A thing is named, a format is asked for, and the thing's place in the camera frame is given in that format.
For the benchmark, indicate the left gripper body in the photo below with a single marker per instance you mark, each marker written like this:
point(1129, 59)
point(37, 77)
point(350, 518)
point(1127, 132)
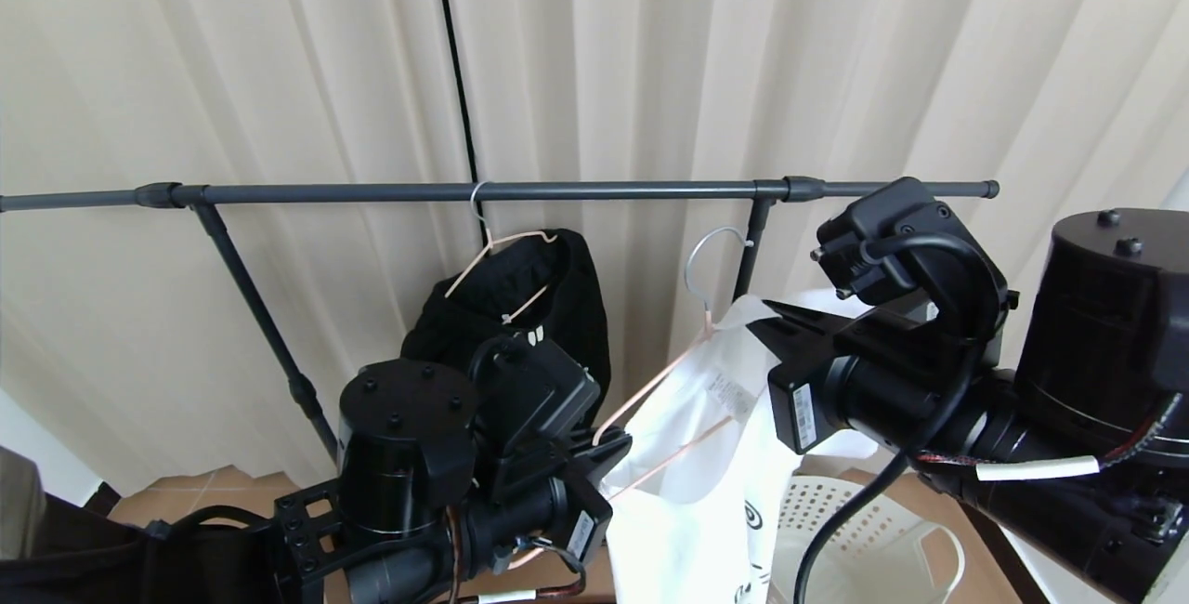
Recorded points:
point(520, 516)

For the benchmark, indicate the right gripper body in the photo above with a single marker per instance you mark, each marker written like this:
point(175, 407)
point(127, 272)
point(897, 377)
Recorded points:
point(873, 400)

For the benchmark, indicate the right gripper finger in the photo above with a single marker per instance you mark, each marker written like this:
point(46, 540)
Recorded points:
point(817, 318)
point(790, 344)

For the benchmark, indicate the pink clothes hanger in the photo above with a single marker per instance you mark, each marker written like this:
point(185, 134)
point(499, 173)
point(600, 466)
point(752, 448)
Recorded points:
point(464, 272)
point(652, 386)

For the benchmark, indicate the white printed t-shirt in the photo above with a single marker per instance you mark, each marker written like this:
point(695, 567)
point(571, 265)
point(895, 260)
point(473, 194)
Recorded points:
point(687, 530)

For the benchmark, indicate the black shorts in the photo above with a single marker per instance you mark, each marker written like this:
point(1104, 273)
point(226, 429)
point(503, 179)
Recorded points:
point(557, 307)

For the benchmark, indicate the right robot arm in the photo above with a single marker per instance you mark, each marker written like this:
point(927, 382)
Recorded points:
point(1105, 334)

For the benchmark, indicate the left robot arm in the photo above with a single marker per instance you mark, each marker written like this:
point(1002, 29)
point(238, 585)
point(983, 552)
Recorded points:
point(399, 455)

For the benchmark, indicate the white laundry basket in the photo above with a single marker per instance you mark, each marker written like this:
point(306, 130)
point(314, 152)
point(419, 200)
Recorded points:
point(864, 511)

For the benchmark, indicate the black clothes rack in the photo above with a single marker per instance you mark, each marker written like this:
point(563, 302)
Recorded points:
point(604, 190)

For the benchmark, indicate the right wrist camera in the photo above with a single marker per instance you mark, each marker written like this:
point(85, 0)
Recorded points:
point(882, 232)

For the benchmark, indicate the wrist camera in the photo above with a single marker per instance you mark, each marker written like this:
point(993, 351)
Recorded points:
point(539, 390)
point(882, 232)

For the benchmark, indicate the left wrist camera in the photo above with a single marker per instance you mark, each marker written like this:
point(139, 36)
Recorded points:
point(539, 390)

